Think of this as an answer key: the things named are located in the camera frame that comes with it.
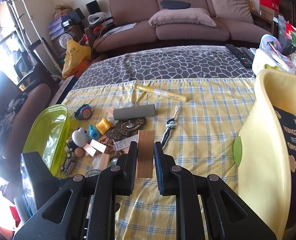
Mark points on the red cardboard box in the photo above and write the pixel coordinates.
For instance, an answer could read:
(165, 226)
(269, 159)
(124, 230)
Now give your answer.
(268, 0)

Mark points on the brown paper bag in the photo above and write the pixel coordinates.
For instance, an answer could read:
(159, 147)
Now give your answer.
(62, 11)

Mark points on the white table device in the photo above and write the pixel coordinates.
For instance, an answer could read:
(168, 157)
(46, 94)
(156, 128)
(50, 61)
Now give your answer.
(95, 18)

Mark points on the checkered toy car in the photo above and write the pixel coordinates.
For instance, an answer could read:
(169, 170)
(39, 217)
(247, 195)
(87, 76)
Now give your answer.
(68, 163)

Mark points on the white pencil lead box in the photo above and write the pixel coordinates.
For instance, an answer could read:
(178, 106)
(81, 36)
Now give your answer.
(124, 145)

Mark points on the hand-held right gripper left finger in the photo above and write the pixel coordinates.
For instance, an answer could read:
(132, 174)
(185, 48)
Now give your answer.
(131, 170)

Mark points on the brown sofa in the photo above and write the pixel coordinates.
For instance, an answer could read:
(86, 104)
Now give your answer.
(128, 5)

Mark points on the small wooden ball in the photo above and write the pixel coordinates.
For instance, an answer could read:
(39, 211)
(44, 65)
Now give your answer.
(79, 153)

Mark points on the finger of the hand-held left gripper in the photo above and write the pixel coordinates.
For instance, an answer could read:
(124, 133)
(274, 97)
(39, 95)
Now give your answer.
(37, 180)

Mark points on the brown patterned ornate frame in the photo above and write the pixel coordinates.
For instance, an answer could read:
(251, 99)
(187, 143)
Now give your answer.
(120, 130)

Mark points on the grey foam roll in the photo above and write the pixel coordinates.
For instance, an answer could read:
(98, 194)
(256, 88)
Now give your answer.
(134, 112)

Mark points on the lime green plastic tray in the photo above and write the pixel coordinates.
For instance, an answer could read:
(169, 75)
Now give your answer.
(47, 140)

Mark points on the grey remote control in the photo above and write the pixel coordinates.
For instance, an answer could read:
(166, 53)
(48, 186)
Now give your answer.
(248, 52)

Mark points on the dark wooden chair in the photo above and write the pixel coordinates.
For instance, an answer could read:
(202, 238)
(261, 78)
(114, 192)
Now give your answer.
(21, 66)

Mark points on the grey pebble pattern cloth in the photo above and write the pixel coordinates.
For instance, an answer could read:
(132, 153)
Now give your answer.
(163, 62)

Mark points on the yellow thread spool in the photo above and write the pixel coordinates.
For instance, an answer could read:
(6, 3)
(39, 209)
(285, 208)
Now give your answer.
(104, 126)

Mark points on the dark oval cushion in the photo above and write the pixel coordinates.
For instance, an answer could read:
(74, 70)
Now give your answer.
(175, 5)

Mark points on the purple plastic container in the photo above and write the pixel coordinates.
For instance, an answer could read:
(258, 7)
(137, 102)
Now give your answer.
(265, 41)

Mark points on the round tin white label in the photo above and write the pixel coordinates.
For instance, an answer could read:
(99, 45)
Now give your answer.
(65, 40)

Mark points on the black remote control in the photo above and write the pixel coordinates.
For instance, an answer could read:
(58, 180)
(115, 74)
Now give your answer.
(239, 56)

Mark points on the beige square pillow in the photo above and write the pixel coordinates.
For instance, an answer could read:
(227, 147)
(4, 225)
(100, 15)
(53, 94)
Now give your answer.
(230, 2)

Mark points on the pale yellow plastic tub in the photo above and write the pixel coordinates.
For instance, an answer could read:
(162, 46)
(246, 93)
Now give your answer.
(260, 142)

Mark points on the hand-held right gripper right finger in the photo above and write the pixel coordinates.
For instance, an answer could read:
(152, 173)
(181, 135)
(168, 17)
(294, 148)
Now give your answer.
(160, 170)

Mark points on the black speaker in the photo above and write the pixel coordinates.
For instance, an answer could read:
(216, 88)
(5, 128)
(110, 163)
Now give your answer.
(76, 13)
(92, 6)

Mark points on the large wooden block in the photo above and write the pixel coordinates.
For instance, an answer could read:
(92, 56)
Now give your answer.
(145, 155)

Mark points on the black printed pouch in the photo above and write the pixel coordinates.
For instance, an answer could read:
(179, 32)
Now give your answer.
(293, 135)

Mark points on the yellow checked cloth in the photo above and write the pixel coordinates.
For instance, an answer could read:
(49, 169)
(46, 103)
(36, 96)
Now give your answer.
(200, 130)

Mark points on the blue tape roll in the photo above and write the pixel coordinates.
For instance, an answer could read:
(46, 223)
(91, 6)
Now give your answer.
(94, 131)

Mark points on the brown armchair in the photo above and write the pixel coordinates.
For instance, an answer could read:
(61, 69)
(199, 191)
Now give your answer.
(30, 110)

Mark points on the yellow pen tube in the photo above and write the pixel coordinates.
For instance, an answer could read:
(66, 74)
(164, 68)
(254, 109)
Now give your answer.
(163, 93)

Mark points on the white plastic container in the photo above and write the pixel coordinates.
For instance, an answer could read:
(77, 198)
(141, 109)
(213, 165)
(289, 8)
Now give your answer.
(265, 57)

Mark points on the beige lying pillow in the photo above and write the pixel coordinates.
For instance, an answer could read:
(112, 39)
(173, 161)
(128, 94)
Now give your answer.
(183, 17)

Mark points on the blue and red toy watch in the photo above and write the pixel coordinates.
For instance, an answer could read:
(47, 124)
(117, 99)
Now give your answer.
(84, 112)

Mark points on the papers on sofa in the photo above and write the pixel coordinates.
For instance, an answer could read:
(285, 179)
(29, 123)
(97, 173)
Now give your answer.
(125, 27)

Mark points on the yellow plastic bag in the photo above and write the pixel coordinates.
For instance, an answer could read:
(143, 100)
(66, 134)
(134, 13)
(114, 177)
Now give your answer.
(75, 55)

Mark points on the brown cardboard box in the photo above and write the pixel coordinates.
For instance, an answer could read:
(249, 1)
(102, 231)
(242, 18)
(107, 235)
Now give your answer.
(266, 13)

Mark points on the small wooden block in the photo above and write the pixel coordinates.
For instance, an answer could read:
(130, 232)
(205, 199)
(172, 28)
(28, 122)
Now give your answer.
(104, 160)
(110, 112)
(90, 150)
(99, 145)

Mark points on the penguin figurine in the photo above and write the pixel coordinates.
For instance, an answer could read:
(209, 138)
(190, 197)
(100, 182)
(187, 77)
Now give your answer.
(79, 137)

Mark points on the stack of blue boxes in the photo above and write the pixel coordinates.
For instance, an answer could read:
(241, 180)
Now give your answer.
(59, 25)

